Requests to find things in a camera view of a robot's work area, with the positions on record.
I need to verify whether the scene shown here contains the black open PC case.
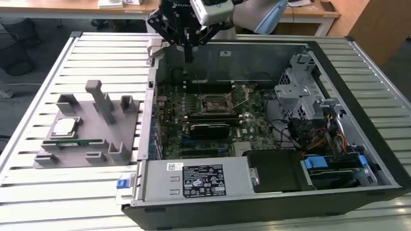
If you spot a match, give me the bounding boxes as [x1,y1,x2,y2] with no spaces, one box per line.
[120,38,411,231]

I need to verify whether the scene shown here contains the green RAM stick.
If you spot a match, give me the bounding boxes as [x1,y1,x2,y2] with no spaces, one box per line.
[43,138,104,147]

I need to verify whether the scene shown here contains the black cable bundle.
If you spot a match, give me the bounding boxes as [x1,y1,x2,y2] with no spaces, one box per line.
[268,117,311,151]

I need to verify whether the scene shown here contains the black mesh wastebasket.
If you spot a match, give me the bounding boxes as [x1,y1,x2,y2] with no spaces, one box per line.
[0,18,42,49]
[0,32,35,77]

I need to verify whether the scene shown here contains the silver CPU green board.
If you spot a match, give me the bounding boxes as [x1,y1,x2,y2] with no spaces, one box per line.
[51,117,80,138]

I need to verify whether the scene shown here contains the CPU socket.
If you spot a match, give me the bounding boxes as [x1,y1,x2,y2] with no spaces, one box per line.
[199,93,235,116]

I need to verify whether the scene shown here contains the black office chair base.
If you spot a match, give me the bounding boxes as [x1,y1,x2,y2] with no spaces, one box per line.
[90,18,132,32]

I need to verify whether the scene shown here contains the black expansion slot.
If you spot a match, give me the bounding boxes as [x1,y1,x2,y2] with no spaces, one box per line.
[180,149,220,157]

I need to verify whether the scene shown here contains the silver metal drive cage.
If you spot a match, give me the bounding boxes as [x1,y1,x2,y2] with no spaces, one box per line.
[274,53,347,121]

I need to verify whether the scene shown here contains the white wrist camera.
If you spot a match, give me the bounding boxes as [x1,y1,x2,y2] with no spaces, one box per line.
[188,0,235,26]

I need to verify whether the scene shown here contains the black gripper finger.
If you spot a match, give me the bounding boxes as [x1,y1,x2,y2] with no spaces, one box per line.
[188,22,223,63]
[147,9,191,63]

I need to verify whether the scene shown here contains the white metal table foot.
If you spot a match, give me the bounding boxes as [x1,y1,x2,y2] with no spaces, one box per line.
[0,76,15,99]

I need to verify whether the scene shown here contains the white cardboard box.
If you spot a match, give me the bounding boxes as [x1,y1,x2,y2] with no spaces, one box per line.
[98,0,124,9]

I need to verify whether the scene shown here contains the silver power supply black label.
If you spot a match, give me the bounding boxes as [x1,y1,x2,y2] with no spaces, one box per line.
[140,158,255,202]

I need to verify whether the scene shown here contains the orange red power wires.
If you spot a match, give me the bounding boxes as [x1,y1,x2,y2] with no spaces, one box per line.
[302,127,351,154]

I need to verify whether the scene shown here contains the black plastic fan shroud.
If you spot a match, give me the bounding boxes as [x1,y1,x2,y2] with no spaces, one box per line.
[246,149,318,194]

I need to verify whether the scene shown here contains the grey plastic parts rack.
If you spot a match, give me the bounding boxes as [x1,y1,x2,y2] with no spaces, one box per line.
[34,79,142,170]

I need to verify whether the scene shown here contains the green motherboard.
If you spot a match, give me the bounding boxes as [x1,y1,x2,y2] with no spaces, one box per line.
[155,81,280,160]

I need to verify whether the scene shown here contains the silver metal latch handle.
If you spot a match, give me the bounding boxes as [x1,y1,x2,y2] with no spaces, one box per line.
[248,167,260,186]

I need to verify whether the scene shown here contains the brown wooden cabinet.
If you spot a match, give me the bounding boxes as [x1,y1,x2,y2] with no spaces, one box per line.
[327,0,411,68]

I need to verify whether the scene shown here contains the silver chipset heatsink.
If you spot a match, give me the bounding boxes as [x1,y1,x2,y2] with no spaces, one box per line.
[234,141,254,156]

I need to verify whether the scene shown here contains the blue disk carrier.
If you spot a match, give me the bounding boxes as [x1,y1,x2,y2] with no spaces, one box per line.
[303,155,328,172]

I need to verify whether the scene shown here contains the black RAM slot bank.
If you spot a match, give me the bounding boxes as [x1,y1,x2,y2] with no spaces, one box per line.
[184,79,236,94]
[188,114,240,126]

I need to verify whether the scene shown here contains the black rear case fan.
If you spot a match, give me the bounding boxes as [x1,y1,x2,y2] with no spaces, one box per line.
[170,68,188,85]

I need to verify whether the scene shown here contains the metal socket cover frame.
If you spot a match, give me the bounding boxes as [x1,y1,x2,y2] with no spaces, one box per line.
[227,83,256,109]

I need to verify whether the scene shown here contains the wooden desk white frame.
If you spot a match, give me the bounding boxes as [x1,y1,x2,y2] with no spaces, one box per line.
[144,0,342,37]
[0,0,147,21]

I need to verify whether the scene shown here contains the black graphics card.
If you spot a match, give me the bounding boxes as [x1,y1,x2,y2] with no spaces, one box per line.
[188,123,231,141]

